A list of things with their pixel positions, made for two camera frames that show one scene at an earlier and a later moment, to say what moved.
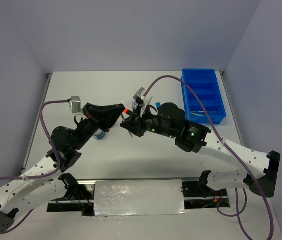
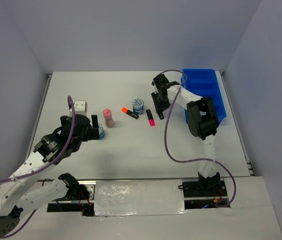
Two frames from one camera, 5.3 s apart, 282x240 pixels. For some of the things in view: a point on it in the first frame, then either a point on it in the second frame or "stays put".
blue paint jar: (99, 134) stays put
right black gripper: (135, 126) to (158, 106)
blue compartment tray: (205, 82) stays put
